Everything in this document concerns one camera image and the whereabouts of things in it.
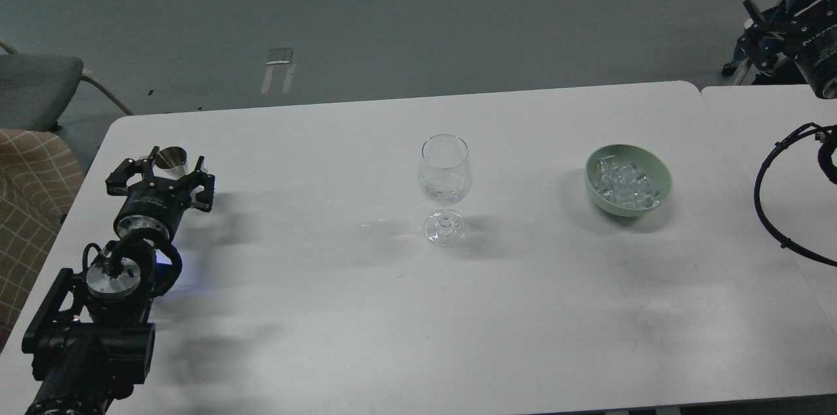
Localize green bowl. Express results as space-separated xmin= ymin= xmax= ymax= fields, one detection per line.
xmin=584 ymin=144 xmax=674 ymax=218

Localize clear wine glass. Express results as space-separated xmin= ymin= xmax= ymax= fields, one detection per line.
xmin=417 ymin=134 xmax=473 ymax=246

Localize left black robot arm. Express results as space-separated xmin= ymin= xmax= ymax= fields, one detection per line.
xmin=22 ymin=146 xmax=215 ymax=414

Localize clear ice cubes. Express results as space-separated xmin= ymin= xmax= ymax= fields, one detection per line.
xmin=591 ymin=155 xmax=661 ymax=210

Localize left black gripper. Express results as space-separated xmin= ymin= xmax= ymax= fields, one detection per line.
xmin=105 ymin=146 xmax=215 ymax=242

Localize steel double jigger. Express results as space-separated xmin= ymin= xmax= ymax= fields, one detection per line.
xmin=154 ymin=145 xmax=188 ymax=181

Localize grey chair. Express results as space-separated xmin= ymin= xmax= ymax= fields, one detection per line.
xmin=1 ymin=42 xmax=134 ymax=131

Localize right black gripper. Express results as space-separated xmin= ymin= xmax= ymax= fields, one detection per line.
xmin=743 ymin=0 xmax=836 ymax=99

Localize metal floor plate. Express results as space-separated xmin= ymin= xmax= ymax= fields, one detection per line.
xmin=264 ymin=48 xmax=294 ymax=65

